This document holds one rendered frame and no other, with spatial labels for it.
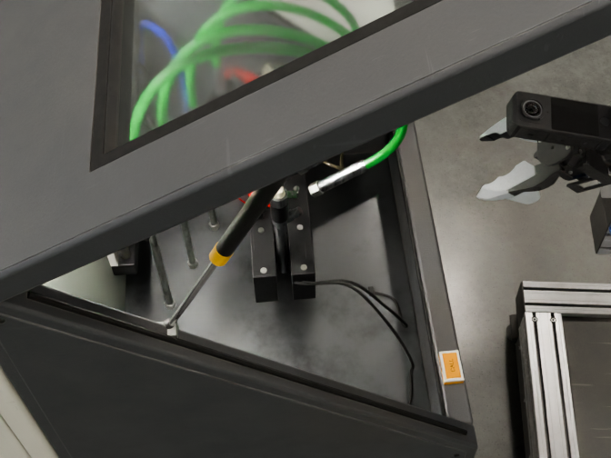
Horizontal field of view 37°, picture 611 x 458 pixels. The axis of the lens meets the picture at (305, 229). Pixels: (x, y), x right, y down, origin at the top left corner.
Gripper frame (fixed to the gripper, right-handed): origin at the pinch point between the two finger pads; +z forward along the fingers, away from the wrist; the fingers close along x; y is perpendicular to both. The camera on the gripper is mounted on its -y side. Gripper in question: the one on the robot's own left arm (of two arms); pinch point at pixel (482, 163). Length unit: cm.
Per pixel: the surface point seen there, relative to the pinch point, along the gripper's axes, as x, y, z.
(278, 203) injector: 1.8, -4.0, 34.8
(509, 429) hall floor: -6, 112, 81
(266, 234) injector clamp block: 2.3, 4.1, 47.8
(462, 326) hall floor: 21, 107, 94
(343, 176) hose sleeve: 5.2, 0.0, 25.6
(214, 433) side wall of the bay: -33.2, -9.6, 34.1
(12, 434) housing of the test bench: -37, -31, 47
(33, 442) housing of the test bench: -37, -28, 47
